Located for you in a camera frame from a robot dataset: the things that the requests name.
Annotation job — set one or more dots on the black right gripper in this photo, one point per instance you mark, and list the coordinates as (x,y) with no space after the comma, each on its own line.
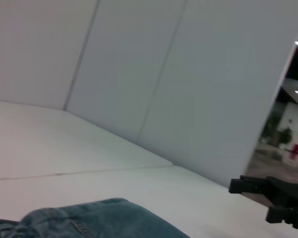
(293,196)

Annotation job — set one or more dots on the blue denim shorts with embroidery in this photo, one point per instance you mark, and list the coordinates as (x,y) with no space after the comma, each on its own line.
(101,220)

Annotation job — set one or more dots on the red background object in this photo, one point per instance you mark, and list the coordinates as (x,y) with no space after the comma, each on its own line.
(295,151)

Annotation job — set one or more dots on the green potted plant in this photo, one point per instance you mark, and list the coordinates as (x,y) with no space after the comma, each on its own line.
(285,136)

